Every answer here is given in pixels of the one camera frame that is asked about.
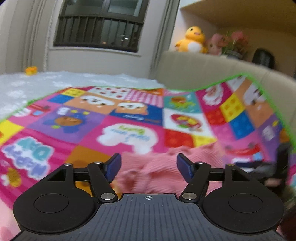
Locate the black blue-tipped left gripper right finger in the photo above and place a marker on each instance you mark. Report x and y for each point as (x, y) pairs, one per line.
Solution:
(229, 197)

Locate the beige sofa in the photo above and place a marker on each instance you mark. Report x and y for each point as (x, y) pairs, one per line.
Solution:
(185, 70)

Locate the pink plush toy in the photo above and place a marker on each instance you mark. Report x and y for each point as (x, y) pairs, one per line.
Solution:
(215, 44)

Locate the small orange toy block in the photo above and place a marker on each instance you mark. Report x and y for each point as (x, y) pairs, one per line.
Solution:
(32, 70)

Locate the pink ribbed knit sweater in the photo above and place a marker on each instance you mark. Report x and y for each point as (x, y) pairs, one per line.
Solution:
(156, 173)

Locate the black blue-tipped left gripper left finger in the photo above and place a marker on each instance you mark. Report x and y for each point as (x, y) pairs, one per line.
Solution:
(67, 198)

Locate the dark barred window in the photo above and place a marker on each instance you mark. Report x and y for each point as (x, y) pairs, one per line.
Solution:
(114, 24)

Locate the yellow duck plush toy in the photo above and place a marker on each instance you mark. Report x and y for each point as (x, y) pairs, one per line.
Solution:
(194, 41)

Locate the colourful cartoon play mat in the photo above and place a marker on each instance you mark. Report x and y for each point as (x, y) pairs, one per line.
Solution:
(80, 125)

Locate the potted pink flowers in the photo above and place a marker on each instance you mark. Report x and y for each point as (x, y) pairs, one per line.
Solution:
(235, 44)

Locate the black round object on shelf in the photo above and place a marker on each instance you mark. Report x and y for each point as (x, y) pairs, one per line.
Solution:
(264, 58)

